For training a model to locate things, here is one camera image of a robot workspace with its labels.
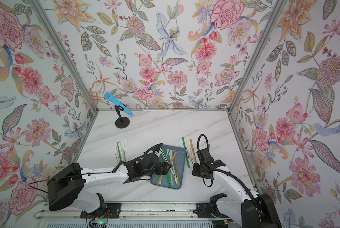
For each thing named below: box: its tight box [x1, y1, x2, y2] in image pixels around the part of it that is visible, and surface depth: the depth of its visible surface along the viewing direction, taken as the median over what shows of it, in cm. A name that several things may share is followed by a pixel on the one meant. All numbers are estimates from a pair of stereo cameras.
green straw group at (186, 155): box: [181, 136, 191, 169], surface depth 95 cm
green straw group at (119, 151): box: [116, 140, 123, 162], surface depth 97 cm
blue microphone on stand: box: [103, 91, 134, 117], surface depth 98 cm
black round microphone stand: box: [114, 104, 131, 129], surface depth 113 cm
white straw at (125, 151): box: [122, 139, 129, 162], surface depth 98 cm
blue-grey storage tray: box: [150, 144, 187, 190], surface depth 88 cm
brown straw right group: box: [189, 138, 198, 163], surface depth 100 cm
